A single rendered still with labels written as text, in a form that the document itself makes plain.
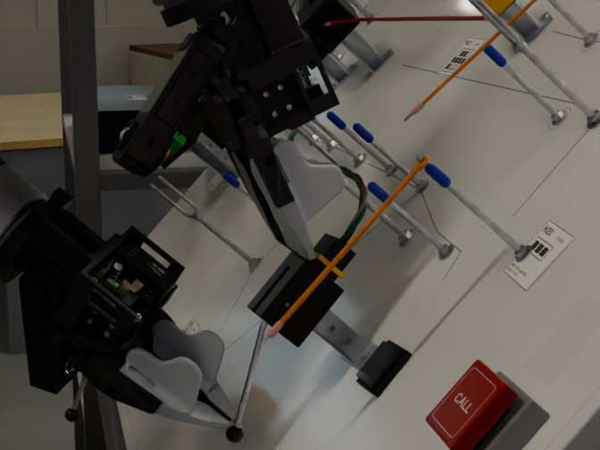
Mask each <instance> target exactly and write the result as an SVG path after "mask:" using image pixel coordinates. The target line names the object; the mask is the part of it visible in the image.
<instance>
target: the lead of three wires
mask: <svg viewBox="0 0 600 450"><path fill-rule="evenodd" d="M338 168H339V169H340V170H341V171H342V172H343V174H344V175H346V176H347V177H348V178H349V179H352V180H353V181H354V182H355V183H356V185H357V187H358V189H359V191H360V198H359V205H358V211H357V213H356V215H355V216H354V218H353V219H352V221H351V223H350V224H349V226H348V228H347V229H346V232H345V233H344V235H343V236H342V237H341V238H340V240H341V241H342V240H345V241H346V242H347V241H348V240H349V239H350V238H351V236H352V235H353V234H354V232H355V230H356V228H357V226H358V224H359V223H360V222H361V220H362V219H363V216H364V214H365V212H366V207H367V198H368V189H367V187H366V186H365V185H364V184H363V179H362V177H361V176H360V175H359V174H358V173H355V172H352V171H351V170H350V169H349V168H347V167H344V166H338Z"/></svg>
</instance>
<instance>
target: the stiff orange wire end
mask: <svg viewBox="0 0 600 450"><path fill-rule="evenodd" d="M422 159H423V160H424V162H423V163H421V162H418V161H417V163H416V164H415V165H414V169H413V170H412V171H411V172H410V173H409V174H408V175H407V177H406V178H405V179H404V180H403V181H402V182H401V184H400V185H399V186H398V187H397V188H396V189H395V190H394V192H393V193H392V194H391V195H390V196H389V197H388V198H387V200H386V201H385V202H384V203H383V204H382V205H381V206H380V208H379V209H378V210H377V211H376V212H375V213H374V214H373V215H372V216H371V217H370V218H369V219H368V220H367V221H366V223H365V224H364V225H363V226H362V227H361V228H360V230H359V231H358V232H357V233H356V234H355V235H354V236H353V238H352V239H351V240H350V241H349V242H348V243H347V244H346V246H345V247H344V248H343V249H342V250H341V251H340V252H339V254H338V255H337V256H336V257H335V258H334V259H333V260H332V262H331V263H330V264H329V265H328V266H327V267H326V269H325V270H324V271H323V272H322V273H321V274H320V275H319V277H318V278H317V279H316V280H315V281H314V282H313V283H312V284H311V286H309V287H308V288H307V289H306V290H305V292H304V293H303V294H302V295H301V296H300V297H299V298H298V300H297V301H296V302H295V303H294V304H293V305H292V306H291V308H290V309H289V310H288V311H287V312H286V313H285V315H284V316H283V317H282V318H281V319H280V320H279V321H277V322H276V323H275V324H274V326H273V327H272V328H271V329H270V330H269V331H268V333H267V337H266V339H264V341H263V342H262V343H261V344H260V346H263V345H264V344H265V343H266V342H267V341H268V340H269V338H273V337H274V336H275V335H276V334H277V333H278V332H279V331H280V330H281V328H282V327H283V325H284V323H285V322H286V321H287V320H288V319H289V318H290V317H291V315H292V314H293V313H294V312H295V311H296V310H297V308H298V307H299V306H300V305H301V304H302V303H303V302H304V300H305V299H306V298H307V297H308V296H309V295H310V294H311V293H312V292H313V291H314V289H316V288H317V287H318V285H319V284H320V283H321V282H322V281H323V280H324V279H325V277H326V276H327V275H328V274H329V273H330V272H331V271H332V269H333V268H334V267H335V266H336V265H337V264H338V262H339V261H340V260H341V259H342V258H343V257H344V256H345V255H346V253H347V252H348V251H349V250H350V249H351V248H352V247H353V245H354V244H355V243H356V242H357V241H358V240H359V238H360V237H361V236H362V235H363V234H364V233H365V232H366V230H367V229H368V228H369V227H370V226H371V225H372V224H373V222H374V221H375V220H377V219H378V217H379V216H380V215H381V214H382V213H383V212H384V211H385V210H386V209H387V207H388V206H389V205H390V204H391V203H392V202H393V200H394V199H395V198H396V197H397V196H398V195H399V194H400V192H401V191H402V190H403V189H404V188H405V187H406V186H407V184H408V183H409V182H410V181H411V180H412V179H413V177H414V176H415V175H416V174H417V173H418V172H419V171H420V170H422V169H423V168H424V167H425V166H426V165H427V164H428V162H429V157H428V156H427V155H424V156H422Z"/></svg>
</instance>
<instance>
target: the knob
mask: <svg viewBox="0 0 600 450"><path fill-rule="evenodd" d="M243 436H244V431H243V430H242V428H240V429H239V428H237V427H236V426H234V425H232V426H229V427H228V428H227V430H226V438H227V440H228V441H229V442H231V443H238V442H240V441H241V440H242V439H243Z"/></svg>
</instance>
